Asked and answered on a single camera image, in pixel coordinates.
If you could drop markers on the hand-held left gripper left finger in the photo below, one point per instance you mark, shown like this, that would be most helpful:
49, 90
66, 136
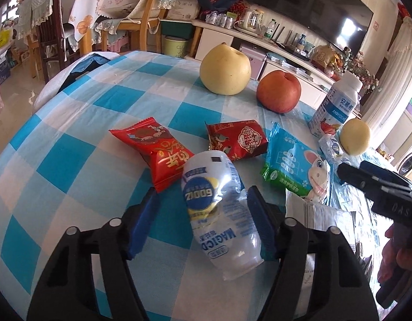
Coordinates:
142, 227

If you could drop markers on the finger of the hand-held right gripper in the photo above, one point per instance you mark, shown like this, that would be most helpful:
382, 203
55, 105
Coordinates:
359, 177
386, 172

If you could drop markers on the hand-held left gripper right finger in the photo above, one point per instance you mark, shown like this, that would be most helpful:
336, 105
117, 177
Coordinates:
267, 220

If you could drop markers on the red packet gold print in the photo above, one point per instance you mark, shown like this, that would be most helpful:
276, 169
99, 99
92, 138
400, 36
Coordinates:
159, 153

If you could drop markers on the person's right hand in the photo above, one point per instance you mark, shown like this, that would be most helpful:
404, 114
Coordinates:
403, 254

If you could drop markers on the washing machine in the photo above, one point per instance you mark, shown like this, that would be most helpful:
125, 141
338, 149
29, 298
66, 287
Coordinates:
410, 160

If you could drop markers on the crumpled blue white packet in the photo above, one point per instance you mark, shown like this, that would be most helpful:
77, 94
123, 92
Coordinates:
333, 150

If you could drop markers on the small yellow pear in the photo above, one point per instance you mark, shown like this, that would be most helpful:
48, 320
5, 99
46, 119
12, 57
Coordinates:
355, 137

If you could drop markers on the white plastic mailer bag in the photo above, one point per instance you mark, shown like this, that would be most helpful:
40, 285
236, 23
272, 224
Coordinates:
323, 217

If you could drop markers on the green wet wipes pack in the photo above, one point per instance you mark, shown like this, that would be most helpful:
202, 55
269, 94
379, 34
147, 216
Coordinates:
293, 160

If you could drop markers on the white yogurt drink bottle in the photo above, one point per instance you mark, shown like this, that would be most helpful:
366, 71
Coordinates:
336, 107

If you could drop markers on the red packet white emblem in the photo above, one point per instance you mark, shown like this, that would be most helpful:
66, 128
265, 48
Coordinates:
239, 140

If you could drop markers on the white curtain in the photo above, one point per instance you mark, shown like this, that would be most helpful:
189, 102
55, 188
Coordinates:
393, 73

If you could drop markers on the dried flower arrangement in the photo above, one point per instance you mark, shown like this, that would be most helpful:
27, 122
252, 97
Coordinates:
359, 70

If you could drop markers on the red apple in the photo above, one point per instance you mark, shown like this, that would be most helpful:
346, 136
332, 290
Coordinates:
279, 92

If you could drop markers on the golden ornament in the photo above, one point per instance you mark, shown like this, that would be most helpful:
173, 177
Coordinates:
324, 57

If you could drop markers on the blue checkered tablecloth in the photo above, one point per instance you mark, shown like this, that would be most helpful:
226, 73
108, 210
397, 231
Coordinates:
92, 107

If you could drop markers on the pink case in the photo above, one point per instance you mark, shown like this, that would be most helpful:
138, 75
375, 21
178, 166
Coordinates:
254, 62

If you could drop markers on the large yellow pear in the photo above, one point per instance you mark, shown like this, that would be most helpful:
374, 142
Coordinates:
226, 68

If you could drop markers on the red green curtain ornament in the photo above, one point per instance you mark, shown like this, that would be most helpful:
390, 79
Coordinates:
403, 10

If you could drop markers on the white cushion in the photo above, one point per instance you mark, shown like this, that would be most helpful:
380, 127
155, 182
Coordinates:
58, 83

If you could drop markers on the clear water bottle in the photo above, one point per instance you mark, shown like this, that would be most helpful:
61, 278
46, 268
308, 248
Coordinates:
269, 30

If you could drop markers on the black television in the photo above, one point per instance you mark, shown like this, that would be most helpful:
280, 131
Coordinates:
309, 6

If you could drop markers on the green waste bin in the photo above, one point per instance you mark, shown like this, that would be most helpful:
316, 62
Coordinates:
175, 46

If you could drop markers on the cream television cabinet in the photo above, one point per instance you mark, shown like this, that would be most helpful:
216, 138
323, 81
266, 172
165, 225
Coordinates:
219, 43

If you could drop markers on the pink plastic stool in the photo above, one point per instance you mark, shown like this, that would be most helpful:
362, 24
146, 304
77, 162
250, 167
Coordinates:
117, 45

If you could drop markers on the glass kettle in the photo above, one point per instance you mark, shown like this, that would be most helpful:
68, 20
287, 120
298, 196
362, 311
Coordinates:
252, 21

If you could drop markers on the dark wooden chair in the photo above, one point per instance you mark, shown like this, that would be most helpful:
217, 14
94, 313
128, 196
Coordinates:
52, 57

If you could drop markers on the light wooden chair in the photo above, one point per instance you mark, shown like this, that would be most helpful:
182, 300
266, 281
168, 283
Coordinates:
142, 33

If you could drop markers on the row of silver foil cups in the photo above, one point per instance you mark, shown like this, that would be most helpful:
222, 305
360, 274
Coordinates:
219, 20

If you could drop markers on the white orange print tablecloth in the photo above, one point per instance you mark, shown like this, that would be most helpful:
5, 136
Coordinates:
85, 13

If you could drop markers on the white printed sack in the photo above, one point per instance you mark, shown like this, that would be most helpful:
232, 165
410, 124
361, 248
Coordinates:
184, 5

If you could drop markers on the yellow plastic bag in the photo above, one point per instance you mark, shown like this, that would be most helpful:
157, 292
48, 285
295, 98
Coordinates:
0, 38

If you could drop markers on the grey-green lace chair cover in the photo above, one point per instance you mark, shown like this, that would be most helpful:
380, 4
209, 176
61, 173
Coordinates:
35, 10

